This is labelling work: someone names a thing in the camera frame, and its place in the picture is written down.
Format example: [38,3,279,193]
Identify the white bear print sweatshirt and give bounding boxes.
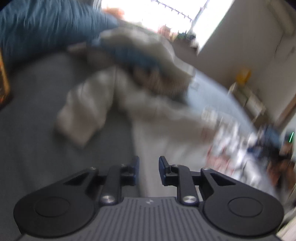
[56,67,278,200]

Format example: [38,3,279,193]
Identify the dark clothes on windowsill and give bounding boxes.
[173,32,199,48]

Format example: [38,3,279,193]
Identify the grey bed sheet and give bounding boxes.
[1,52,135,240]

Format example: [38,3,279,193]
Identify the white and green desk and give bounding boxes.
[229,82,266,123]

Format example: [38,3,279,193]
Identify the light blue garment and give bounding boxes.
[90,38,160,70]

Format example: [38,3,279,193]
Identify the stack of folded jeans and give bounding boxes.
[247,125,280,159]

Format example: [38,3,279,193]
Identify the cream fleece garment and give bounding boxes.
[100,27,195,78]

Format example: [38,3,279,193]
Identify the yellow box on desk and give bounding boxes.
[236,68,251,85]

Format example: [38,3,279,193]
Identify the pink pot on windowsill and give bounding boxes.
[158,25,171,38]

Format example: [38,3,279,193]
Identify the smartphone with lit screen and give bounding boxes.
[0,53,11,109]

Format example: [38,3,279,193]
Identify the orange object on windowsill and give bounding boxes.
[102,8,125,19]

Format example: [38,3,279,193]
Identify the blue duvet roll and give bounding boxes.
[1,1,118,68]

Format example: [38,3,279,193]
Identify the wall air conditioner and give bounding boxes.
[265,0,295,37]

